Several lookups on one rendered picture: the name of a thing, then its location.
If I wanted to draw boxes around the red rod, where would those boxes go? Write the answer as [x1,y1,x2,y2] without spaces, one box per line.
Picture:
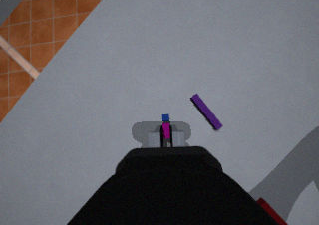
[256,197,288,225]

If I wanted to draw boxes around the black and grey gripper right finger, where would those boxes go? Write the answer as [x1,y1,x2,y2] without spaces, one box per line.
[169,124,185,147]

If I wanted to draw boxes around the small magenta block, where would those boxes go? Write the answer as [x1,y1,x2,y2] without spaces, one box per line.
[162,123,170,138]

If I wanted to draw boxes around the purple rod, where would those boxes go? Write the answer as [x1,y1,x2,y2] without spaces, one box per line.
[190,94,223,130]

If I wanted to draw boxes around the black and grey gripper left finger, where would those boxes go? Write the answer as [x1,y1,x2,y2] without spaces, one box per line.
[148,125,163,147]

